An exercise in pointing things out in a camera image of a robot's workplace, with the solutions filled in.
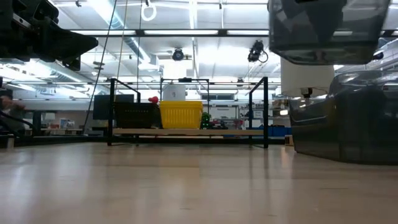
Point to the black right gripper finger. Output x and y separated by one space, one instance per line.
325 18

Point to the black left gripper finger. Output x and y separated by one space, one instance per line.
68 42

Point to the translucent grey plastic basket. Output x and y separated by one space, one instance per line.
367 124
367 31
311 130

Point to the yellow slotted plastic basket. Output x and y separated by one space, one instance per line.
181 102

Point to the yellow sponge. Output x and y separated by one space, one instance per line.
181 118

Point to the person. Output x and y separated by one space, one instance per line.
11 105

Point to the black flat screen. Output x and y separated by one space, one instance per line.
105 107

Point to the red heart-shaped object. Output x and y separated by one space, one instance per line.
153 99

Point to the overhead light bar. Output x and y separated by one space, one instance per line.
180 32

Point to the white cylinder container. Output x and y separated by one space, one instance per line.
174 92

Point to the blue storage bin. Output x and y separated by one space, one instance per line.
276 130

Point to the small green christmas tree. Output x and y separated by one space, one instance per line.
205 121

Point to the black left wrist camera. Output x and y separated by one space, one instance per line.
46 11

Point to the black aluminium rig frame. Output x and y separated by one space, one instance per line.
62 140

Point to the small black hanging camera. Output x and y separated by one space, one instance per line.
178 54

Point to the wooden shelf black frame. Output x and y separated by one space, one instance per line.
186 132

